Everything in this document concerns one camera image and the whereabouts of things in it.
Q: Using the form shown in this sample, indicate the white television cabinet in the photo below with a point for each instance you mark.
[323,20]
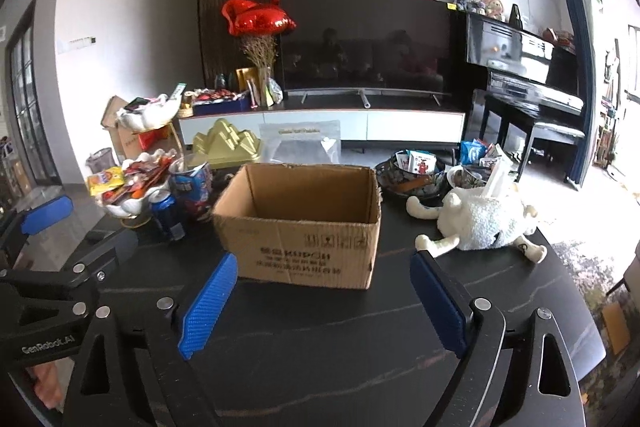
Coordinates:
[400,124]

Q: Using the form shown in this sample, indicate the yellow chip bag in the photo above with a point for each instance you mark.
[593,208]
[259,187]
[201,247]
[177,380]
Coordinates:
[105,179]

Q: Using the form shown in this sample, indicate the pile of assorted snacks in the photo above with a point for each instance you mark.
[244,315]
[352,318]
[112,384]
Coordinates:
[137,182]

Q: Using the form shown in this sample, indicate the blue snack packet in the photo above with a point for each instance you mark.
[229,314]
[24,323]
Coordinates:
[472,152]

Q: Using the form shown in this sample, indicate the white wall switch panel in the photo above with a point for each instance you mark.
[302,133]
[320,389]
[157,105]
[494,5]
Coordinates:
[75,43]

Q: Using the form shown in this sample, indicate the dark bowl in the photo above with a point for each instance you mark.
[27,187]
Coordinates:
[400,187]

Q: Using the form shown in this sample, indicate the white red printed carton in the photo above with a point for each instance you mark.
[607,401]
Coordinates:
[422,164]

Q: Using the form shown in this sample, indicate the blue snack cup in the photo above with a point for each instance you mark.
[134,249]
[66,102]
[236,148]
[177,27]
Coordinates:
[192,192]

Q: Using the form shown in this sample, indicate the patterned small bowl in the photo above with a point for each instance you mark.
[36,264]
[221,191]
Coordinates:
[465,182]

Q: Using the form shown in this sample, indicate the gold mountain ornament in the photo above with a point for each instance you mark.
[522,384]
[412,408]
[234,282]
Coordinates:
[225,147]

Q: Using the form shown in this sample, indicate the black metronome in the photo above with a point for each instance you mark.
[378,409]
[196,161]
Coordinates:
[516,19]

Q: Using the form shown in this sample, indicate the white sheep plush tissue holder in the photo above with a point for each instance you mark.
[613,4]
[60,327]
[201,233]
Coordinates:
[480,222]

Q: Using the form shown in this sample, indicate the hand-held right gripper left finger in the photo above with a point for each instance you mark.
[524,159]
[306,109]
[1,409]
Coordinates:
[207,307]

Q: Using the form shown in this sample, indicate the blue soda can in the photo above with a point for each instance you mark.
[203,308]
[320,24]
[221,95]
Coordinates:
[167,214]

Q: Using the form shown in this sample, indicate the glass vase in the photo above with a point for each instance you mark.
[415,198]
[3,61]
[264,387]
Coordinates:
[265,87]

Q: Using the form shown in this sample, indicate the black television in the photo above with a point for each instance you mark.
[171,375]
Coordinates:
[365,47]

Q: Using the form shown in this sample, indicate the brown cardboard box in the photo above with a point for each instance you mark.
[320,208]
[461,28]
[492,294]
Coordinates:
[300,252]

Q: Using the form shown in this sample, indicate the white shell tiered stand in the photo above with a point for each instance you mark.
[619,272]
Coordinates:
[150,117]

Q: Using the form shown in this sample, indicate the dried flower bouquet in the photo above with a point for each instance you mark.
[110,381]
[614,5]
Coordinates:
[260,52]

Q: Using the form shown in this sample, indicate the clear zip bag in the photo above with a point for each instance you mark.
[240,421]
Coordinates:
[300,142]

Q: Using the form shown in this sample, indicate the black framed glass door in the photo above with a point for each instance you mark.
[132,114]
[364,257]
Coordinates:
[27,107]

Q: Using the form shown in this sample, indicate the wooden chair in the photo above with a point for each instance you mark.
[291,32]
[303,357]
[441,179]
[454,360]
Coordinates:
[615,324]

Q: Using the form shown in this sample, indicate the person's left forearm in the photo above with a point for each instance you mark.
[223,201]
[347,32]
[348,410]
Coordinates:
[50,382]

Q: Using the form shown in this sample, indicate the brown plush doll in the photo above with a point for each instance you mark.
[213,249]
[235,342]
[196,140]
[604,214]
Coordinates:
[489,8]

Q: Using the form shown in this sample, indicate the open cardboard carton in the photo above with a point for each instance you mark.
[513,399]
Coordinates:
[122,142]

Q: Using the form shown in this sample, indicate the blue curtain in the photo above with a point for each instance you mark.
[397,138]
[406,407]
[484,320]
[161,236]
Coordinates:
[575,57]

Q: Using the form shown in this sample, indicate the black piano bench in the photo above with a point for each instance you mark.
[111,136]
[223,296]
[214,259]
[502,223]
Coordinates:
[555,130]

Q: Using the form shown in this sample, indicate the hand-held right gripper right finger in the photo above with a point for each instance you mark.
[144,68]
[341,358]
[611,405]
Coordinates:
[440,307]

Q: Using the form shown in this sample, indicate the blue tray of sweets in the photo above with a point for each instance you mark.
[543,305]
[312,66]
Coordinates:
[220,105]

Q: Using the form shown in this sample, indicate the black upright piano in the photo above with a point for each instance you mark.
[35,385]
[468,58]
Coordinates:
[500,42]

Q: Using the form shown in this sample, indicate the grey wastebasket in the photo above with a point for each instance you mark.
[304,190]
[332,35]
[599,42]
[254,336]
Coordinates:
[100,162]

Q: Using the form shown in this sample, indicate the red heart balloon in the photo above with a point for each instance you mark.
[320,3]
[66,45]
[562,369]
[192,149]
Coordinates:
[267,23]
[234,14]

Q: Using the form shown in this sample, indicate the gold box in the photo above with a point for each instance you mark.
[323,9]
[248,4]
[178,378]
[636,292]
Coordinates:
[245,79]

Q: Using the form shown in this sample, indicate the white tissue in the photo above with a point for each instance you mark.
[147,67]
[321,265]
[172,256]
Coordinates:
[500,177]

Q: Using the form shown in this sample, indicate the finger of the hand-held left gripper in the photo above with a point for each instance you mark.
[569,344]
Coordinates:
[47,213]
[112,249]

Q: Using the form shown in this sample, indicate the dark glass bottle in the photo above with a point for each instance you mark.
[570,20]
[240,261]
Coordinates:
[220,83]

